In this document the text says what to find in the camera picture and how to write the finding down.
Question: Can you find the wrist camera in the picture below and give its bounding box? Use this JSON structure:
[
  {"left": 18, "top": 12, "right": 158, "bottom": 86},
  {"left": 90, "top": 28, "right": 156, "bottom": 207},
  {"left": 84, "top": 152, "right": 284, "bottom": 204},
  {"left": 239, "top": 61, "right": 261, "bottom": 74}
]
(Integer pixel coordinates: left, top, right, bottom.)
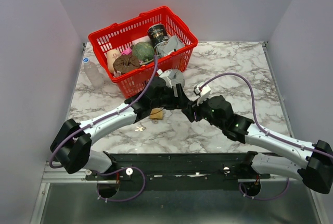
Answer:
[
  {"left": 194, "top": 83, "right": 211, "bottom": 106},
  {"left": 157, "top": 69, "right": 176, "bottom": 88}
]

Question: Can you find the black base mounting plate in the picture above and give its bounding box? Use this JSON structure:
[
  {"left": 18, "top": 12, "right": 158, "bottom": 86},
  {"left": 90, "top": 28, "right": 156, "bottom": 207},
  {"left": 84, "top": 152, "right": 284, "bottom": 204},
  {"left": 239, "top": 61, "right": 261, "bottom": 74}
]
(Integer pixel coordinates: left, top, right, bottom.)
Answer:
[{"left": 85, "top": 152, "right": 270, "bottom": 192}]

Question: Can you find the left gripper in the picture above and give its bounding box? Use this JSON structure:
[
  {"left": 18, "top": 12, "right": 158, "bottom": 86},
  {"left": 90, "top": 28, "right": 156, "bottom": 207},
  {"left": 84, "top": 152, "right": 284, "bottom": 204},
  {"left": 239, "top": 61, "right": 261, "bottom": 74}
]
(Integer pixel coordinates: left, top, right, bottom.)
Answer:
[{"left": 151, "top": 84, "right": 189, "bottom": 111}]

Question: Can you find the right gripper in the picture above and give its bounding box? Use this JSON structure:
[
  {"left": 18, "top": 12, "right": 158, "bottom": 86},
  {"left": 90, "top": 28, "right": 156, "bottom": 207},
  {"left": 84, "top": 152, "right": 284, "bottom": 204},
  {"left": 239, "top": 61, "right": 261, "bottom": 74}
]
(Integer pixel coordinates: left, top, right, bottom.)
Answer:
[{"left": 182, "top": 93, "right": 225, "bottom": 130}]

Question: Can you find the grey taped cylinder roll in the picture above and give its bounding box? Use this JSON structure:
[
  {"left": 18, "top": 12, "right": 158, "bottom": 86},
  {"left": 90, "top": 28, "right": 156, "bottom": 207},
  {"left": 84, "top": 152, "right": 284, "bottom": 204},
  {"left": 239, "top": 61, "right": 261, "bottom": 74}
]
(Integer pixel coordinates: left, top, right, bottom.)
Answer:
[{"left": 167, "top": 69, "right": 185, "bottom": 88}]

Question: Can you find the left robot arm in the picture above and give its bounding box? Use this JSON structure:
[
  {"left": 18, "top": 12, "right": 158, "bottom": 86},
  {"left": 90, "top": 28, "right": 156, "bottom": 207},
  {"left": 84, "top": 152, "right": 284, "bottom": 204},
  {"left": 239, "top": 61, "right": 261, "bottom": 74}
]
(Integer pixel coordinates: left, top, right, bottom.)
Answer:
[{"left": 49, "top": 77, "right": 189, "bottom": 180}]

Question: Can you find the red plastic shopping basket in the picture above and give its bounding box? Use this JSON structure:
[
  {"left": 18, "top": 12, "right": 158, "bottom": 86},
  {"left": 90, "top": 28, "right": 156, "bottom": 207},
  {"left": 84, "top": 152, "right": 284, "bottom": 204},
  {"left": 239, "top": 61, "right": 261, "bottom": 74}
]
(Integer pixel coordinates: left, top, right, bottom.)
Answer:
[{"left": 88, "top": 6, "right": 198, "bottom": 98}]

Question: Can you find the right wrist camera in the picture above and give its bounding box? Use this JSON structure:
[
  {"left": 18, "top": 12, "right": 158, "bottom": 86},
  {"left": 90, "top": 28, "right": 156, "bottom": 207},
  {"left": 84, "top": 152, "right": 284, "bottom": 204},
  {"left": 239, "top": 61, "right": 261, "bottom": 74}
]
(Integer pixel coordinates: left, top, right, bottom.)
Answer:
[{"left": 194, "top": 83, "right": 211, "bottom": 106}]

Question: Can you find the black printed can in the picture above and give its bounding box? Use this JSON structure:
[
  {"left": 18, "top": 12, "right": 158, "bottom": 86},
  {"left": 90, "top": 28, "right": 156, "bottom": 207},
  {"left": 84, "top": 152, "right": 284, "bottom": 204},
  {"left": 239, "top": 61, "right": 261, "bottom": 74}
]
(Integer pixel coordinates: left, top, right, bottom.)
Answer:
[{"left": 147, "top": 23, "right": 169, "bottom": 49}]

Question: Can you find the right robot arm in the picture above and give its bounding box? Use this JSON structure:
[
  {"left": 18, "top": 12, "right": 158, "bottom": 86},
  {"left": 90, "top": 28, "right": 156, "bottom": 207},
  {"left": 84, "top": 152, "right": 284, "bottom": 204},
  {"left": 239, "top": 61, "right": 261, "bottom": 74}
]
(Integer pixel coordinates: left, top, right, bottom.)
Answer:
[{"left": 182, "top": 96, "right": 332, "bottom": 194}]

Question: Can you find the clear plastic water bottle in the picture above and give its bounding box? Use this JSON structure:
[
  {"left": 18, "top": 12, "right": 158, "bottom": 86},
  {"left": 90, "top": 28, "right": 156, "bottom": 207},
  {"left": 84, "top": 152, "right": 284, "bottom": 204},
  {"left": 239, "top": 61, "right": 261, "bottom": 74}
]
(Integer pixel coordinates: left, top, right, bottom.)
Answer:
[{"left": 83, "top": 58, "right": 104, "bottom": 89}]

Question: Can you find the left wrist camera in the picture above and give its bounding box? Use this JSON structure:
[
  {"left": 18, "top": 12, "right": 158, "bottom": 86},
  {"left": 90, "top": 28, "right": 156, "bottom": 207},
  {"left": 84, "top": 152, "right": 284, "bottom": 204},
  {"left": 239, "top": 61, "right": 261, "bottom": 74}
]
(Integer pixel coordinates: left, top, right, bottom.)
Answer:
[{"left": 157, "top": 69, "right": 176, "bottom": 88}]

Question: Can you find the purple cable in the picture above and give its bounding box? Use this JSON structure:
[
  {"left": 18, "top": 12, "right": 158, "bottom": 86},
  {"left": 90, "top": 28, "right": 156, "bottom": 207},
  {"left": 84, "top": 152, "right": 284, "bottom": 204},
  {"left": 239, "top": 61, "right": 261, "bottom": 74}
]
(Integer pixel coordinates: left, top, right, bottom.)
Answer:
[
  {"left": 48, "top": 54, "right": 158, "bottom": 203},
  {"left": 199, "top": 72, "right": 333, "bottom": 201}
]

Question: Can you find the pink small box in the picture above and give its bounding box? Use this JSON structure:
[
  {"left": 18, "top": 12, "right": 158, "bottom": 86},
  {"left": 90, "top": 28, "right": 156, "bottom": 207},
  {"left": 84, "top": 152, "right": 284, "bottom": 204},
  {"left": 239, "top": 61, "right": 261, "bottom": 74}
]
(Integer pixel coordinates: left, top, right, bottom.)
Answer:
[{"left": 121, "top": 48, "right": 132, "bottom": 55}]

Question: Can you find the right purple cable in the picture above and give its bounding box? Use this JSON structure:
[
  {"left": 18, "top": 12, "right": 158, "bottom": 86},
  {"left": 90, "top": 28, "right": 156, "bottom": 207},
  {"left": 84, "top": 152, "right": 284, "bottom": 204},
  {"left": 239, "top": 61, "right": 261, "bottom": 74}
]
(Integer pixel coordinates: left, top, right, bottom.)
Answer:
[{"left": 199, "top": 72, "right": 333, "bottom": 201}]

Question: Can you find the green round melon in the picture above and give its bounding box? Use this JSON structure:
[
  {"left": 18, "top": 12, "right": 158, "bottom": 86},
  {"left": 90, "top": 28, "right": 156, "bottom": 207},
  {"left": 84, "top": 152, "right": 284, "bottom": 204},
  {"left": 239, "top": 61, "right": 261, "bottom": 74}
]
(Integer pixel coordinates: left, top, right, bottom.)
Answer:
[{"left": 132, "top": 42, "right": 155, "bottom": 63}]

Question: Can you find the brass padlock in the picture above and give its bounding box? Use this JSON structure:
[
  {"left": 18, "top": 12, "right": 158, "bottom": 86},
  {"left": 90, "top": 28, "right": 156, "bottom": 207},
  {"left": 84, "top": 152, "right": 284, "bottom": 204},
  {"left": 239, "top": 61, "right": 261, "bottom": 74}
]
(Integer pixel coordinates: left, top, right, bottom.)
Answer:
[{"left": 149, "top": 108, "right": 163, "bottom": 120}]

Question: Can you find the brown fabric pouch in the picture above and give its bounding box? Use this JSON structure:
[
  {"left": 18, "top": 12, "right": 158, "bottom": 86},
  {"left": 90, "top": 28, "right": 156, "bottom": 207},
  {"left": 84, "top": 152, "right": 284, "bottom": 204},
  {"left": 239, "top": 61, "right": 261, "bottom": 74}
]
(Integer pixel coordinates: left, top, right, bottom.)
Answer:
[{"left": 113, "top": 54, "right": 140, "bottom": 74}]

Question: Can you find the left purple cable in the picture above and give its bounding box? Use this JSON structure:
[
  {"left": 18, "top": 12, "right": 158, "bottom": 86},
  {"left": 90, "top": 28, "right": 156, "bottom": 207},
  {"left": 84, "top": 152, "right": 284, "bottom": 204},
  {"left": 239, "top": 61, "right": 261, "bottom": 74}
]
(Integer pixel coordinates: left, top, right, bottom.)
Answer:
[{"left": 48, "top": 54, "right": 158, "bottom": 203}]

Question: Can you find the grey wrapped bundle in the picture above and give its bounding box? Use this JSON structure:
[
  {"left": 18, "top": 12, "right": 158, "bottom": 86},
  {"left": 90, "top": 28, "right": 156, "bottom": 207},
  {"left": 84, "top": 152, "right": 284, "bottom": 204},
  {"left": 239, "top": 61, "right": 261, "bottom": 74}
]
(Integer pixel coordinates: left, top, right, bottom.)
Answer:
[{"left": 156, "top": 35, "right": 185, "bottom": 58}]

